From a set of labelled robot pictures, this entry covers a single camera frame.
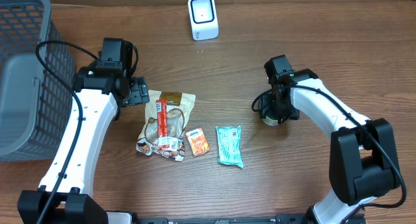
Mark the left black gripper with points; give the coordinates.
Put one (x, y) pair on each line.
(139, 94)

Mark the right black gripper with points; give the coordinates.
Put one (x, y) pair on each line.
(268, 108)

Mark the green white round container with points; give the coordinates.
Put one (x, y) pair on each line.
(270, 121)

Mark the beige dried food bag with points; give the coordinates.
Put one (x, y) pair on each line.
(178, 108)

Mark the red snack stick pack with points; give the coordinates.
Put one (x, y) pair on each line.
(161, 106)

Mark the teal wet wipes packet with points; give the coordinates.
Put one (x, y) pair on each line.
(229, 146)

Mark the orange tissue packet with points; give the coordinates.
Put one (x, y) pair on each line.
(198, 142)

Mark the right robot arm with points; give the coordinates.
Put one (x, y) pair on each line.
(364, 169)

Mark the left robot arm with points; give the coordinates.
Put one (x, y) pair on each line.
(65, 193)

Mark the white barcode scanner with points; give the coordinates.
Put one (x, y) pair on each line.
(203, 19)

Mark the grey plastic mesh basket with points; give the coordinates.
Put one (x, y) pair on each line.
(35, 107)

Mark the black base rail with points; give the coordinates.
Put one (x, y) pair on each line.
(221, 220)

